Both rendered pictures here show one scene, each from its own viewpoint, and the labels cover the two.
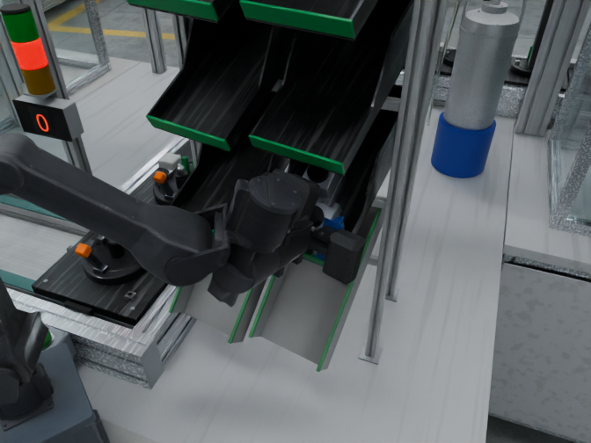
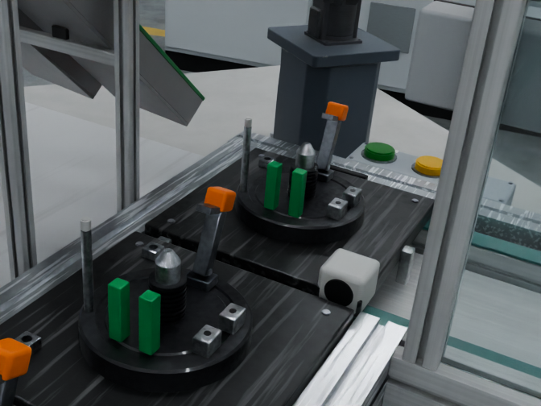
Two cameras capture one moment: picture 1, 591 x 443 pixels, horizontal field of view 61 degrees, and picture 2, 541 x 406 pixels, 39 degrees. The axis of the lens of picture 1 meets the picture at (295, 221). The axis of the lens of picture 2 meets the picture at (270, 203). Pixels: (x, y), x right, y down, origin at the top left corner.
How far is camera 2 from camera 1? 1.56 m
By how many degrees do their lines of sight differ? 113
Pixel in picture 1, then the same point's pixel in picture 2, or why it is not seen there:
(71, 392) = (291, 35)
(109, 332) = (290, 154)
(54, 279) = (400, 200)
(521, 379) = not seen: outside the picture
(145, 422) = not seen: hidden behind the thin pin
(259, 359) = (92, 199)
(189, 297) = (175, 111)
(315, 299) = not seen: hidden behind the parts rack
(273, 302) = (65, 71)
